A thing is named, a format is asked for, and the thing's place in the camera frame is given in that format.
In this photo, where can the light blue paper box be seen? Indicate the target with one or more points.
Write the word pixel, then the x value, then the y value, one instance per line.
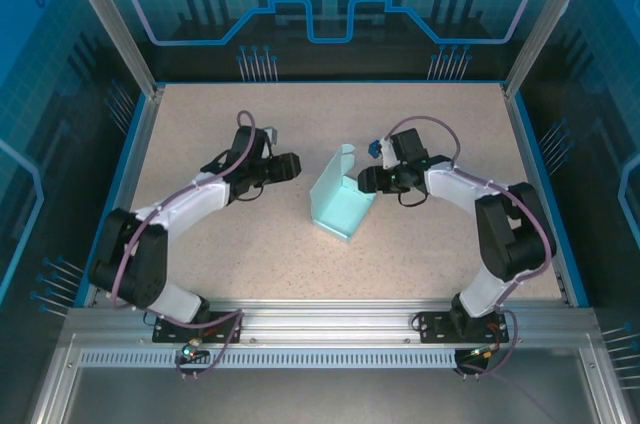
pixel 340 209

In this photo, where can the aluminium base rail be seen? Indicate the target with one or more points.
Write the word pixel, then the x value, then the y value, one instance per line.
pixel 325 319

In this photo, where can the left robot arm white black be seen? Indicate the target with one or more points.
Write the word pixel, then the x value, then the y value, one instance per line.
pixel 190 204

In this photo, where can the left aluminium frame post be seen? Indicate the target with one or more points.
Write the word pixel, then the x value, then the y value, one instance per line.
pixel 110 19

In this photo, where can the aluminium side rail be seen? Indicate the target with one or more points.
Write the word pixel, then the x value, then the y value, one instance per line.
pixel 135 169
pixel 535 169

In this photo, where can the right aluminium side rail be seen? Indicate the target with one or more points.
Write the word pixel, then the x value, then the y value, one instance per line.
pixel 535 169

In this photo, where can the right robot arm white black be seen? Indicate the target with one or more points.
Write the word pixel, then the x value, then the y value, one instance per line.
pixel 450 184

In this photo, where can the small blue block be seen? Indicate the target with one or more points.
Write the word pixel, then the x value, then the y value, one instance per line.
pixel 373 148

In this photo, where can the left aluminium side rail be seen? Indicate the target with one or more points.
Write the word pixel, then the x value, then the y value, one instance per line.
pixel 135 169

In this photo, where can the right aluminium frame post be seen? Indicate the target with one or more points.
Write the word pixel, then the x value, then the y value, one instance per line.
pixel 550 19

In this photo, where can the aluminium frame post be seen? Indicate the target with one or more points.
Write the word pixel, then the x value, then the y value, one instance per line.
pixel 110 19
pixel 550 19

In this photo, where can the small connector with green light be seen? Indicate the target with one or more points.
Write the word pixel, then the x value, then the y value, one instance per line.
pixel 189 350
pixel 482 351

